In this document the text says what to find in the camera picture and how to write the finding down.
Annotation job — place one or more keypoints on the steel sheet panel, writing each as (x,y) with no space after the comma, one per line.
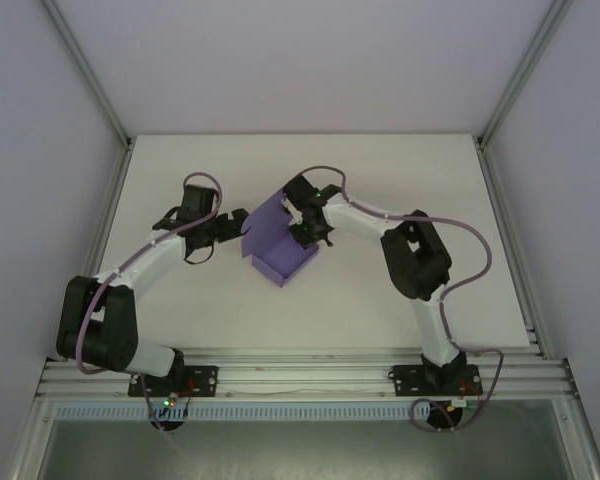
(305,450)

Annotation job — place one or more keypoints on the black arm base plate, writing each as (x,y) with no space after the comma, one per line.
(405,380)
(205,380)

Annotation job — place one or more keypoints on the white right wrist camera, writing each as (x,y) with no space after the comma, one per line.
(292,209)

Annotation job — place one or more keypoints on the aluminium side rail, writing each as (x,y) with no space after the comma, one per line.
(97,250)
(491,165)

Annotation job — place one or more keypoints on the purple paper box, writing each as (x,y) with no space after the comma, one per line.
(265,225)

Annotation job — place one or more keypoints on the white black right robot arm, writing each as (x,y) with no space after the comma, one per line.
(355,220)

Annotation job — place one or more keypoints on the small connector with lights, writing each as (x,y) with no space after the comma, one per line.
(170,401)

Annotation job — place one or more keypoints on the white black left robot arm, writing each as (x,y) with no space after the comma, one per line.
(150,262)

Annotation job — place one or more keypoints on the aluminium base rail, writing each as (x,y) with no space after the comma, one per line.
(305,375)

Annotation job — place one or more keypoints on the aluminium frame post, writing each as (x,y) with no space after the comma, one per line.
(524,65)
(30,445)
(86,65)
(580,435)

